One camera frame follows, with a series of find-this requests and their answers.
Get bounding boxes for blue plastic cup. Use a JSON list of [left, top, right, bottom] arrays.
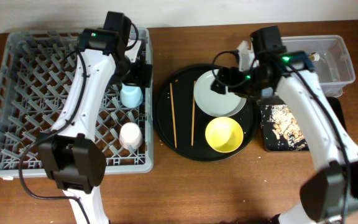
[[120, 84, 143, 108]]

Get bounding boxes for wooden chopstick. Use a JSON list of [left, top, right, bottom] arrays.
[[169, 83, 177, 149], [191, 81, 196, 147]]

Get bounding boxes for grey round plate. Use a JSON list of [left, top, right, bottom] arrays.
[[193, 70, 247, 117]]

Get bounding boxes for food scraps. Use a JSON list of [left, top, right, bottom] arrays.
[[265, 105, 307, 151]]

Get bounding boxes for gold snack wrapper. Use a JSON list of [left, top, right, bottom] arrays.
[[308, 52, 320, 62]]

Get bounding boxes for pink plastic cup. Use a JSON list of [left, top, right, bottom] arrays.
[[119, 122, 143, 149]]

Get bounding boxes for yellow bowl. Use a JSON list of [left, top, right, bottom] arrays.
[[204, 117, 244, 153]]

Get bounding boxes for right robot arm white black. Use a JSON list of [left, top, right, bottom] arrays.
[[211, 26, 358, 224]]

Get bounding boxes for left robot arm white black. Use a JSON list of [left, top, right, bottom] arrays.
[[34, 11, 153, 223]]

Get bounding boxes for clear plastic waste bin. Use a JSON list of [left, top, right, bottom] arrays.
[[282, 35, 356, 98]]

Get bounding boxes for grey plastic dishwasher rack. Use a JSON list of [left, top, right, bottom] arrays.
[[0, 30, 154, 180]]

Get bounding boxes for black rectangular tray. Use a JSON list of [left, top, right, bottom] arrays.
[[259, 96, 348, 152]]

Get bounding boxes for round black tray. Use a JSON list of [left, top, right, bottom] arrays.
[[153, 64, 260, 162]]

